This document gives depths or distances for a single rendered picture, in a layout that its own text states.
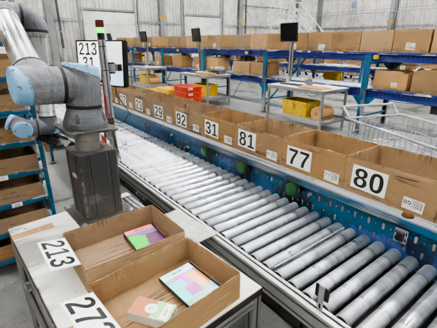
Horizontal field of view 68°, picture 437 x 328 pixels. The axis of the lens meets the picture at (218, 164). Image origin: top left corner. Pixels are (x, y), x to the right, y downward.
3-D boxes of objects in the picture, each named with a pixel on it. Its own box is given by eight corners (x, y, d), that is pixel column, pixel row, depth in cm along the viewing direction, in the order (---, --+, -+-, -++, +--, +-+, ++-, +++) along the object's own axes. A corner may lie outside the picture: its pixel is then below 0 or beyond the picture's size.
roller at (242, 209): (199, 229, 155) (199, 220, 153) (275, 198, 184) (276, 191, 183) (206, 233, 151) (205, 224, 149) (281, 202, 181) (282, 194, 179)
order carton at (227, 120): (200, 136, 241) (200, 113, 235) (231, 130, 257) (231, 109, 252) (235, 149, 211) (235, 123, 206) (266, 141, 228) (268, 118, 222)
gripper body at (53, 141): (54, 144, 204) (33, 138, 196) (59, 131, 204) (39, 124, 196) (57, 147, 198) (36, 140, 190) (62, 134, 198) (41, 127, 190)
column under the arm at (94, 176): (82, 230, 145) (71, 160, 133) (64, 209, 163) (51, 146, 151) (135, 211, 161) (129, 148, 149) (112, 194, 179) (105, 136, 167)
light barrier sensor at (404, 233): (391, 242, 132) (393, 228, 130) (392, 241, 133) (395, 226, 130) (403, 248, 128) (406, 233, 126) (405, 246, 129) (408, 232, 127)
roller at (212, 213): (192, 223, 159) (192, 214, 158) (266, 194, 189) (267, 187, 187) (198, 228, 156) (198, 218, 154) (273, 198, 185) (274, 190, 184)
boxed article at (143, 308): (139, 304, 103) (138, 295, 102) (177, 314, 99) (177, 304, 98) (127, 321, 97) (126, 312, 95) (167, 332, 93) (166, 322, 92)
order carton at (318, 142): (279, 166, 183) (281, 136, 177) (312, 155, 200) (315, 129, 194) (342, 189, 153) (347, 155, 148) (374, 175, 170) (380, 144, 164)
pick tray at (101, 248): (65, 254, 128) (60, 233, 124) (153, 223, 150) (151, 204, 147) (89, 296, 107) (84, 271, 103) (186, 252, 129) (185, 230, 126)
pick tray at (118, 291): (90, 310, 101) (86, 284, 98) (187, 258, 126) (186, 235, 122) (136, 374, 82) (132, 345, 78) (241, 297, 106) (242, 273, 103)
